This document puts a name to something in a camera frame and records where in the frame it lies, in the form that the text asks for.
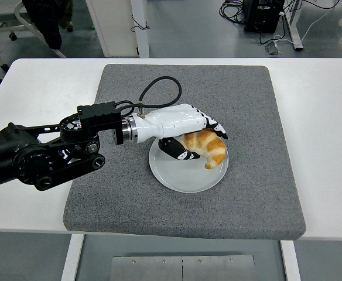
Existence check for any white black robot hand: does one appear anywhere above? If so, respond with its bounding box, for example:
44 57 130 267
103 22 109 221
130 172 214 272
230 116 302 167
129 103 228 162

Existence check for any golden croissant bread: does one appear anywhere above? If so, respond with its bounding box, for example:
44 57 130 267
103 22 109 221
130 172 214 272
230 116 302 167
179 128 227 170

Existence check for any pale grey round plate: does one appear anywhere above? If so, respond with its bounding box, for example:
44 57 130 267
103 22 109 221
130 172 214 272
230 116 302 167
149 136 230 194

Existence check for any grey felt mat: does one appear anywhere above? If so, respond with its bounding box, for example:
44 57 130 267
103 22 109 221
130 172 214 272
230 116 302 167
63 63 307 241

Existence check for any white desk side panel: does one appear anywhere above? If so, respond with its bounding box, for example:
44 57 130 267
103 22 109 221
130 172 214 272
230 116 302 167
85 0 151 59

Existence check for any clear floor socket box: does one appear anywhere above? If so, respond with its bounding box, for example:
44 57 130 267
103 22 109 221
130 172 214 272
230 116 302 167
265 40 282 56

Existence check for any black equipment box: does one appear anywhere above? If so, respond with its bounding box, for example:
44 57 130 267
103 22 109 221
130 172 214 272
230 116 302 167
243 0 286 33

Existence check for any white desk leg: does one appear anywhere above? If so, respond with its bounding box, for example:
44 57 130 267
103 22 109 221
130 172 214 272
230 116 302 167
283 0 304 51

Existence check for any person's leg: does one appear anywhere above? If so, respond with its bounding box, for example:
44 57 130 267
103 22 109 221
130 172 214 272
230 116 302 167
23 0 74 50

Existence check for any white table leg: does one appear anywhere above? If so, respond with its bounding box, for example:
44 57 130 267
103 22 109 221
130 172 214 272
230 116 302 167
279 239 302 281
60 234 86 281

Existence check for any thin black looped cable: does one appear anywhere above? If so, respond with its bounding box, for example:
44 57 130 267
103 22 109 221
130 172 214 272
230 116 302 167
129 14 151 32

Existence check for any black cable bundle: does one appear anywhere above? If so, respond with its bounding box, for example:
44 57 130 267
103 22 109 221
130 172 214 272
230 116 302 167
219 0 247 26

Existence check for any long white cable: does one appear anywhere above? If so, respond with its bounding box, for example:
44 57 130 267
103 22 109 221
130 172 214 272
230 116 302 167
272 0 341 47

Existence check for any white wheeled chair frame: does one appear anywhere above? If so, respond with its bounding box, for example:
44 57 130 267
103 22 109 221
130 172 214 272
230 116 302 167
0 0 74 71

